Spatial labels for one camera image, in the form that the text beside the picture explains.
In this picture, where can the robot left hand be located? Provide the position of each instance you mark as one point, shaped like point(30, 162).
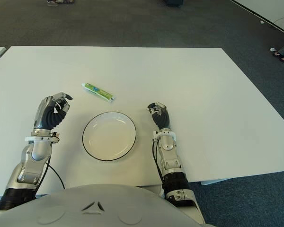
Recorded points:
point(48, 117)

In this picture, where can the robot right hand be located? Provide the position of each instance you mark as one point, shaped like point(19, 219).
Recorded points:
point(162, 118)

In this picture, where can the green white toothpaste tube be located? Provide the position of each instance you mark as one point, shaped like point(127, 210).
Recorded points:
point(98, 91)

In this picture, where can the silver black robot left arm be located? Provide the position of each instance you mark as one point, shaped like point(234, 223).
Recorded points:
point(38, 153)

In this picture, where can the silver black robot right arm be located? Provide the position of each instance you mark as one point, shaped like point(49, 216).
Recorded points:
point(168, 146)

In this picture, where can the white plate with black rim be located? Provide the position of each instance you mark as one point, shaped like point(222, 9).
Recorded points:
point(109, 139)

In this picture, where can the grey robot torso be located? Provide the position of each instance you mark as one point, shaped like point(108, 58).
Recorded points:
point(97, 212)

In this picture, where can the white lower table board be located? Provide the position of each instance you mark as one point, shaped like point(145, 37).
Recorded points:
point(251, 179)

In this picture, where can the white floor board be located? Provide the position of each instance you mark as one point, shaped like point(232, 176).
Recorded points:
point(274, 9)

